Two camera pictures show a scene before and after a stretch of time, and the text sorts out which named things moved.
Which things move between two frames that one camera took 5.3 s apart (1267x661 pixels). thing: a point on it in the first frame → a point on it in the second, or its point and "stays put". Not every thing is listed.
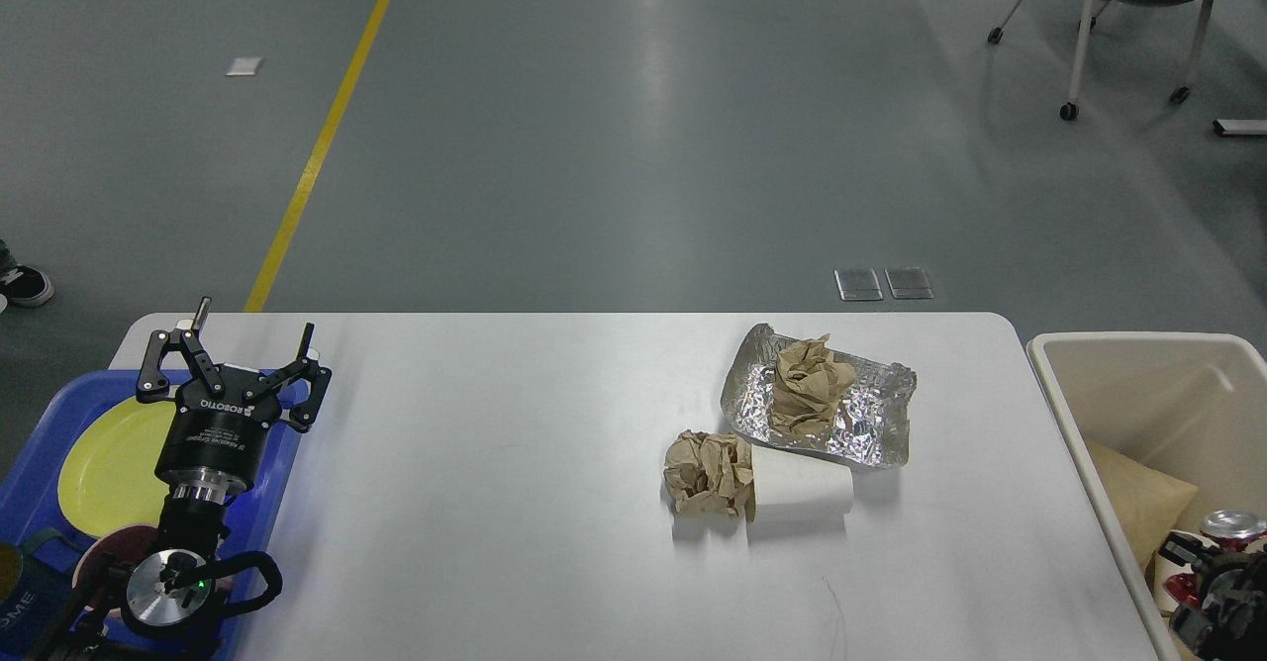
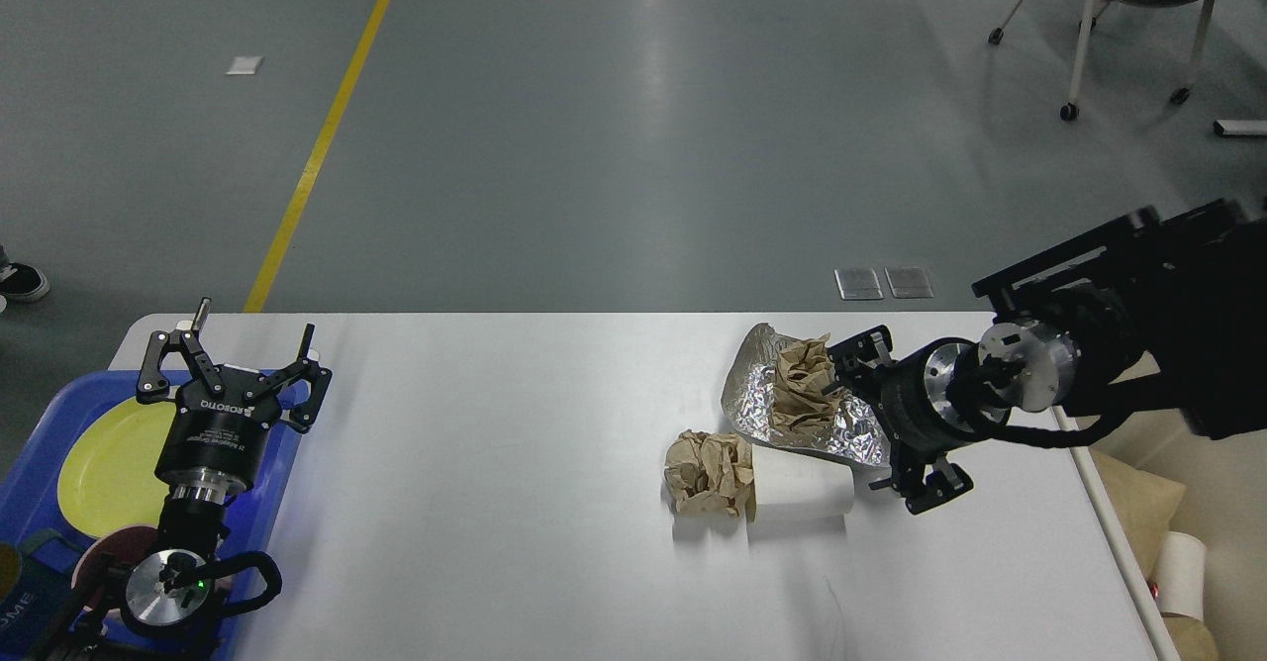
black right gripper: [1234, 593] → [919, 419]
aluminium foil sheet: [870, 423] stays put
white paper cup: [786, 488] stays put
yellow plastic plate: [107, 480] stays put
